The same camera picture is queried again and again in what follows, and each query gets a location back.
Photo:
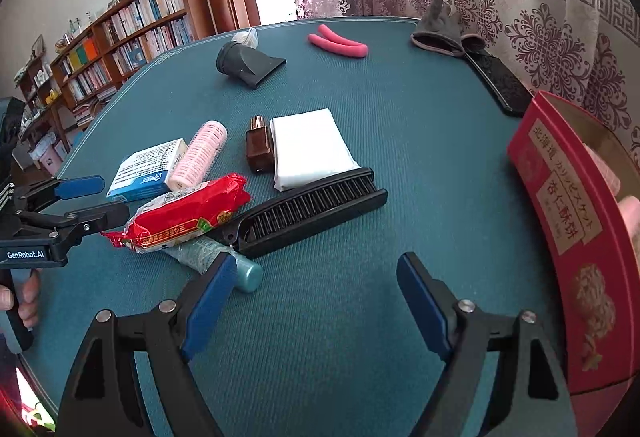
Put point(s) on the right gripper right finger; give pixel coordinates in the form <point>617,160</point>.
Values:
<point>529,396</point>

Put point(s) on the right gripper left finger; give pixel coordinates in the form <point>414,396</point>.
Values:
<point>102,395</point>

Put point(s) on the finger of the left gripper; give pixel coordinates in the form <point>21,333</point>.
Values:
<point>37,197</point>
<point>75,224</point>

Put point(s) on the brown nail polish bottle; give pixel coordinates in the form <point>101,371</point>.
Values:
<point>259,151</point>

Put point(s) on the small pink hair roller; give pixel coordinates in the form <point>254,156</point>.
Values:
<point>630,210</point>

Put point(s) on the person left hand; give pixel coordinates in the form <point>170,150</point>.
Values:
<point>26,298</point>

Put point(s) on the blue white medicine box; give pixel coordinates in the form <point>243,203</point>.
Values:
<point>145,174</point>

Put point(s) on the red snack packet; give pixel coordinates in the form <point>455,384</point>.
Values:
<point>181,216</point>

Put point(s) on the wooden bookshelf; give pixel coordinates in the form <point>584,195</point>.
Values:
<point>76,85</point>

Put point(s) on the light blue cosmetic tube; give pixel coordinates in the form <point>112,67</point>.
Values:
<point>203,253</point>

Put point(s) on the black folding comb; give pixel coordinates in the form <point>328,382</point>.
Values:
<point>301,213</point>

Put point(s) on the red cookie tin box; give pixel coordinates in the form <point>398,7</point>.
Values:
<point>575,171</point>

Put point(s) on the black hair dryer nozzle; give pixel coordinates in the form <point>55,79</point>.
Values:
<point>247,64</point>

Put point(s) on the white tissue pack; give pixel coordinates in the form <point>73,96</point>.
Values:
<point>308,147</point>

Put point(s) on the black phone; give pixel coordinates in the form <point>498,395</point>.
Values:
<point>511,95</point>

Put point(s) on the pink foam curler rod far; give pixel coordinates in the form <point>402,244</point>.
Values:
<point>331,42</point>

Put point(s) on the grey glove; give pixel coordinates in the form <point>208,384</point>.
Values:
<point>438,31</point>

